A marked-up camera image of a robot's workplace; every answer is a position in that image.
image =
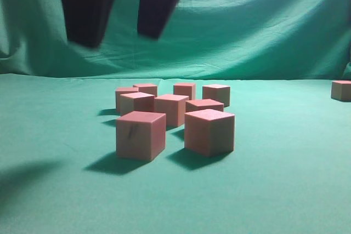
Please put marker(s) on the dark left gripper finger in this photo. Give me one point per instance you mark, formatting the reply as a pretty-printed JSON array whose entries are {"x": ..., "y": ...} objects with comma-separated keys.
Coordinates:
[{"x": 86, "y": 20}]

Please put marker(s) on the pink cube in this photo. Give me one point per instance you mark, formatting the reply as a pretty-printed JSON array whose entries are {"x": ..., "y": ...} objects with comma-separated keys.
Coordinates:
[
  {"x": 202, "y": 104},
  {"x": 186, "y": 89},
  {"x": 217, "y": 92},
  {"x": 140, "y": 135},
  {"x": 173, "y": 106},
  {"x": 209, "y": 132},
  {"x": 138, "y": 101},
  {"x": 148, "y": 88},
  {"x": 123, "y": 90},
  {"x": 340, "y": 90}
]

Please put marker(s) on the green cloth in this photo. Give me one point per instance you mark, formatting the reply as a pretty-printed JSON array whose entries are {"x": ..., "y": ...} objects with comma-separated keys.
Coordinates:
[{"x": 289, "y": 172}]

